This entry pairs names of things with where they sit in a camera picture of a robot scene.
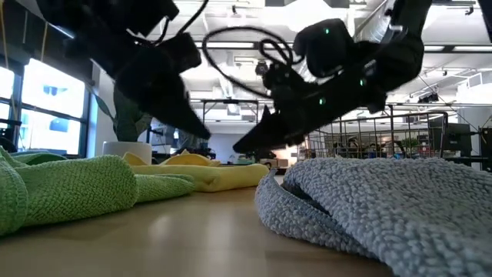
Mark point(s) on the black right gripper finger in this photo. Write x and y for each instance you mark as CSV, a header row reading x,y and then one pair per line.
x,y
273,134

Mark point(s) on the dark background monitor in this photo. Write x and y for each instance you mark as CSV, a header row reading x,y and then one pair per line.
x,y
455,138

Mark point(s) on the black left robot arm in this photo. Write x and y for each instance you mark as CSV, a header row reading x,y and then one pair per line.
x,y
96,23

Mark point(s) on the black background table frame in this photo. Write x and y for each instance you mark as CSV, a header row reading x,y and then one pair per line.
x,y
230,101

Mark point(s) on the large window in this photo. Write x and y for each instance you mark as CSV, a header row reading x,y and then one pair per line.
x,y
54,88

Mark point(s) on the potted succulent in white pot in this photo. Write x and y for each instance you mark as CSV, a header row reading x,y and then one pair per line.
x,y
127,152

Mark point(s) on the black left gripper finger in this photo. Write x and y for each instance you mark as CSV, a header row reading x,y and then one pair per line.
x,y
184,119

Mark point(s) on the grey microfiber towel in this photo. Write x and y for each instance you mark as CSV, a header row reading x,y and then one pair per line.
x,y
384,200

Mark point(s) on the green microfiber towel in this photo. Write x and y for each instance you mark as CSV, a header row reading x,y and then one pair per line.
x,y
77,188

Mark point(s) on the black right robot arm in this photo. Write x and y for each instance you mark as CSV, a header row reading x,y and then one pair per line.
x,y
407,46

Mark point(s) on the yellow microfiber towel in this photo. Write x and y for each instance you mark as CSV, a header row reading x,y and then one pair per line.
x,y
215,177

